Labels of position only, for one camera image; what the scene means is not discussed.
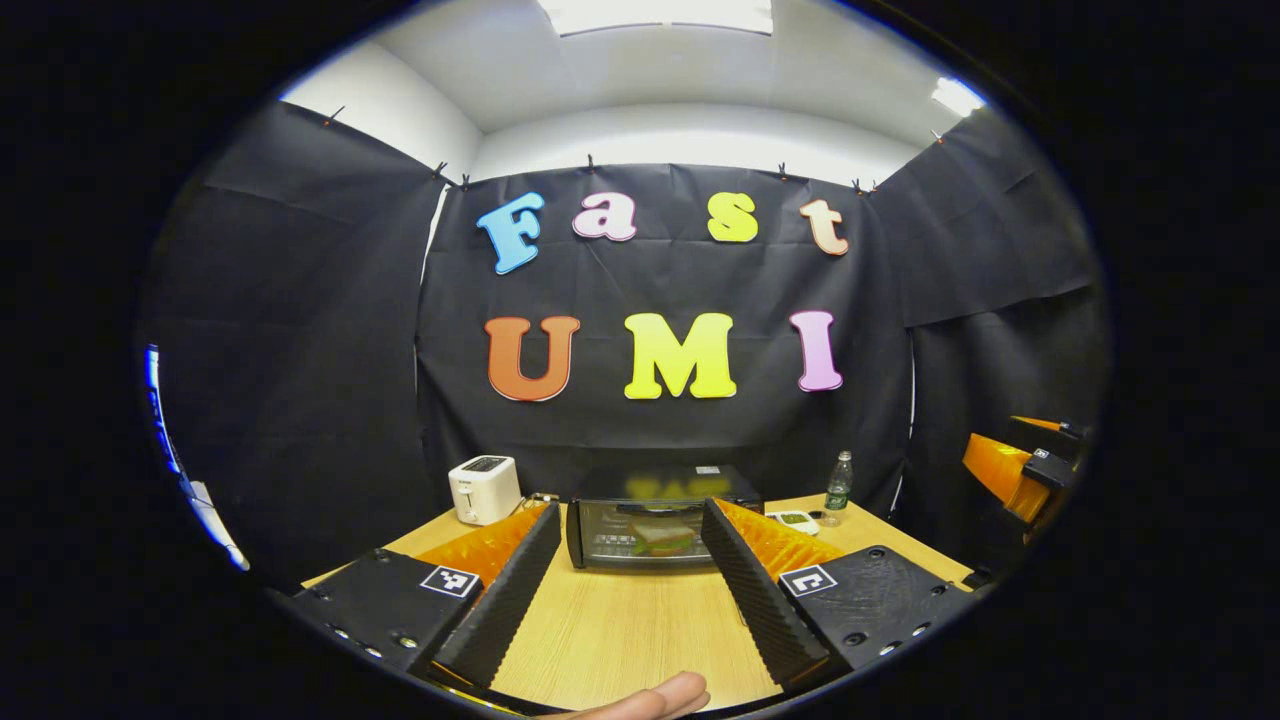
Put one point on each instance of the black electric oven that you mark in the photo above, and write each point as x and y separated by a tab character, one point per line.
600	485

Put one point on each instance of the white divided dish with grains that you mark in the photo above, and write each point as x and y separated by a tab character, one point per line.
793	521

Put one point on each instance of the sandwich with lettuce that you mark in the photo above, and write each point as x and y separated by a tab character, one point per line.
662	540

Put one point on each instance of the white toaster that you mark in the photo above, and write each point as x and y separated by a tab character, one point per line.
485	490

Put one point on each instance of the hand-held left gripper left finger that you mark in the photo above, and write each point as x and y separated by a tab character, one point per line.
505	590

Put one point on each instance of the black backdrop cloth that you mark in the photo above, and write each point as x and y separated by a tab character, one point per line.
650	280

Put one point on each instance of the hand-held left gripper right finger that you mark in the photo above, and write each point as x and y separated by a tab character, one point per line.
755	600

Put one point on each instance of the small ceiling light panel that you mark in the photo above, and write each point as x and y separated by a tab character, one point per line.
958	96

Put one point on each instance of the clear water bottle green label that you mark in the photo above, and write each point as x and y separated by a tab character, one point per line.
838	490

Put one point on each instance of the large ceiling light panel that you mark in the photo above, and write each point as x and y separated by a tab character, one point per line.
655	12

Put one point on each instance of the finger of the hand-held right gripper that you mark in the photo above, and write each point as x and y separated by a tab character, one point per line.
1005	470
1050	428

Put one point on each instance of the clear glass jar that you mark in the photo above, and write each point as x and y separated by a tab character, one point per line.
540	499

